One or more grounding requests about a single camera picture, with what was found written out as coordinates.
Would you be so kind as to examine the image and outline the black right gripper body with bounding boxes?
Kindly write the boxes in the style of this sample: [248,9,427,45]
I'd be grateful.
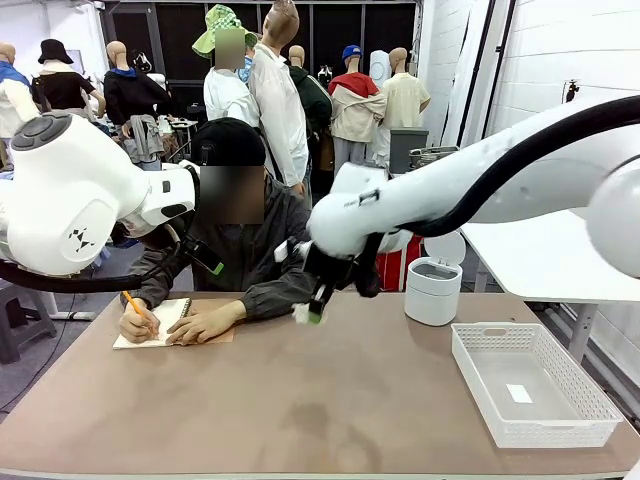
[302,241,354,291]

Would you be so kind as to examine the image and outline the mannequin white blue jacket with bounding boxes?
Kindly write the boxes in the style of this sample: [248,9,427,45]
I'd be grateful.
[0,42,41,141]

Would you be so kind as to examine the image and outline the person's right hand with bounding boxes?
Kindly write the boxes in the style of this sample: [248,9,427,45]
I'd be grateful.
[118,298,161,345]

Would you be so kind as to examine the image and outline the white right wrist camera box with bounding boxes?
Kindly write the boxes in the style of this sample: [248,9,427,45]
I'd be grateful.
[273,239,314,265]

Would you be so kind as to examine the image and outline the person's left hand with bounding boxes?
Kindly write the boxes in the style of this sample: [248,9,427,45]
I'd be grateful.
[164,299,247,346]

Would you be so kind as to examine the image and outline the white oval appliance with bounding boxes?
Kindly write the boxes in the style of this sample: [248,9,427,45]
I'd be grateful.
[368,49,392,84]

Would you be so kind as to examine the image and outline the mannequin black shirt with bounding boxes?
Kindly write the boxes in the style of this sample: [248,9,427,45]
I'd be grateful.
[30,49,107,121]

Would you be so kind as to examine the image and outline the mannequin dark green jacket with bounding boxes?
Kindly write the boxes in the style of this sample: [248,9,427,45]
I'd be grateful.
[287,44,334,174]

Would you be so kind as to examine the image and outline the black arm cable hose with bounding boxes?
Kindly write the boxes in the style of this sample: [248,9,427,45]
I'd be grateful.
[0,224,182,295]
[353,94,640,300]

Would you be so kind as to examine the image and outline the white stand foot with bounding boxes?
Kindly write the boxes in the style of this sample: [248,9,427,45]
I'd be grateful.
[42,292,96,321]

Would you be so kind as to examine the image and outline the green checked sun hat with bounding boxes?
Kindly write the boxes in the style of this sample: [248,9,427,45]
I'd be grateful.
[192,3,259,60]

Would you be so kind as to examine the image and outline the mannequin black hoodie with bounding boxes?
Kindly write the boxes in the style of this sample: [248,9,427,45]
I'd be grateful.
[102,40,171,126]

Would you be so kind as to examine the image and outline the person's left forearm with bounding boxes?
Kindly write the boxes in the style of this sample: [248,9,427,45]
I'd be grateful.
[242,272,321,321]

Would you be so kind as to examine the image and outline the white paper ball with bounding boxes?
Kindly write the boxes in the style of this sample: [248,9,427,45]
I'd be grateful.
[291,302,326,327]

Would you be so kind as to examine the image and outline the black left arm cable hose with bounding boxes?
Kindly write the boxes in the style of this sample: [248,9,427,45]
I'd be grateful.
[0,224,182,295]

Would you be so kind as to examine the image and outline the black bucket hat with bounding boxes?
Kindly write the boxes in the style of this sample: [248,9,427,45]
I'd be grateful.
[37,38,75,65]

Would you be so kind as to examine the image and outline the mannequin cream shirt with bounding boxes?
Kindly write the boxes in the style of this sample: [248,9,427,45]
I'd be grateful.
[379,47,432,161]

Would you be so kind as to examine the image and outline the white perforated plastic basket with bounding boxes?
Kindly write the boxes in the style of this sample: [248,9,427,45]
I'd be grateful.
[450,322,625,450]

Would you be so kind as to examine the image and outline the person's right forearm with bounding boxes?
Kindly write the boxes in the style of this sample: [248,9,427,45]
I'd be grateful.
[127,249,176,310]

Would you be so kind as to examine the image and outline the tall mannequin white shirt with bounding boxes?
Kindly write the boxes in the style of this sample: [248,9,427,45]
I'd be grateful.
[247,0,311,199]

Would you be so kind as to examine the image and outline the grey plastic stool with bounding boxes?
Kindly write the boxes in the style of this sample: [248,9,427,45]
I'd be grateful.
[0,284,57,365]

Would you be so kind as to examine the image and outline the red recycling bin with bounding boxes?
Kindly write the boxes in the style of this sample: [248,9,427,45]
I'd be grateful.
[374,234,425,292]

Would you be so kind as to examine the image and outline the person's blurred head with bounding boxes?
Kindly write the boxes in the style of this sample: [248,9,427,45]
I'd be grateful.
[198,164,266,225]

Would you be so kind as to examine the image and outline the white table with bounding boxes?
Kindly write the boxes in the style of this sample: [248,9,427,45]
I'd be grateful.
[459,209,640,364]

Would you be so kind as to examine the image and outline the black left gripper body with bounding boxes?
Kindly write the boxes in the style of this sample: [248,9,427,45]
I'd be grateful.
[175,236,212,267]

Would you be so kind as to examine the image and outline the black cap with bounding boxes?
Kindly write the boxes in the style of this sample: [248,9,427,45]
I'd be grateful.
[191,117,267,167]

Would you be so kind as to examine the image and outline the grey cabinet box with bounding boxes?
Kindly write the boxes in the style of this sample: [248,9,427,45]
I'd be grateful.
[389,128,430,176]

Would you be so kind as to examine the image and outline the mannequin red beige jacket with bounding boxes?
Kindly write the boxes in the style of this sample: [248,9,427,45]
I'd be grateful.
[327,49,387,174]

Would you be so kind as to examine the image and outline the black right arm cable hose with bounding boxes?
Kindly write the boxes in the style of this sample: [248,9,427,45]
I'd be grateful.
[353,94,640,300]

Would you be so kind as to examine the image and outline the person in grey jacket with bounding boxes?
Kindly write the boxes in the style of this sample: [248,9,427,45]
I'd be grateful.
[127,174,321,321]

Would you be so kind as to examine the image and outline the white-shirted figure blurred face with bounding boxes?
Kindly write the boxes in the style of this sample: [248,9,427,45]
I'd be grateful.
[202,27,261,121]

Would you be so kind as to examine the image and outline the spiral notebook brown cover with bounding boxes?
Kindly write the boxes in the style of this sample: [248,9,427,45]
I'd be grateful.
[112,298,236,350]

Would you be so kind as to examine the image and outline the grey hanging clothes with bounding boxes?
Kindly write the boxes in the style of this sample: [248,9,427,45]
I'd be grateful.
[122,113,166,166]

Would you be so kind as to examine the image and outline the white paper label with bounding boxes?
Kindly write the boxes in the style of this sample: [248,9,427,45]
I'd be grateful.
[504,383,534,404]

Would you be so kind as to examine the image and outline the white lidded trash bin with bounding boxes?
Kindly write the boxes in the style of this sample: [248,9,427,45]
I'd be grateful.
[403,232,467,327]

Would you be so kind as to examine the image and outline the yellow pencil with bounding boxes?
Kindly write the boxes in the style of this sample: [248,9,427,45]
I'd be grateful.
[122,290,160,339]

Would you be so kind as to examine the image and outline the grey metal trays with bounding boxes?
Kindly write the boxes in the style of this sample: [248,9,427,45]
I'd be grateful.
[408,145,460,169]

